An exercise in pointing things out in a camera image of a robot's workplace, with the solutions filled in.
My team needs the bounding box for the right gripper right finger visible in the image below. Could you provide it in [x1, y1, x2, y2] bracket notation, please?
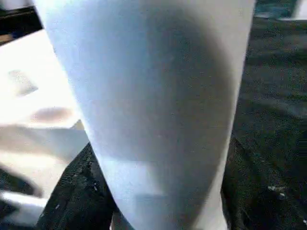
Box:
[220, 134, 307, 230]

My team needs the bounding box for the white plastic table leg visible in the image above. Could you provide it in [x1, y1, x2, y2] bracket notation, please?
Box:
[32, 0, 255, 230]

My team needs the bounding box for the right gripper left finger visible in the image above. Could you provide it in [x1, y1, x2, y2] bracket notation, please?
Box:
[35, 142, 118, 230]

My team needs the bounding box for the black shiny mat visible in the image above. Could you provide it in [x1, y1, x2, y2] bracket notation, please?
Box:
[0, 0, 307, 230]

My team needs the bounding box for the white plastic table top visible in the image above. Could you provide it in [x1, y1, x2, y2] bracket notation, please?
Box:
[0, 28, 94, 230]

